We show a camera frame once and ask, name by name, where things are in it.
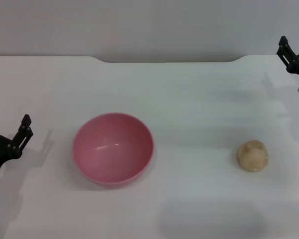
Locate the pink plastic bowl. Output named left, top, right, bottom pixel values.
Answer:
left=72, top=112, right=154, bottom=188

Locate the round beige egg yolk pastry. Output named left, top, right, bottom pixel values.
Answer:
left=237, top=140, right=269, bottom=172

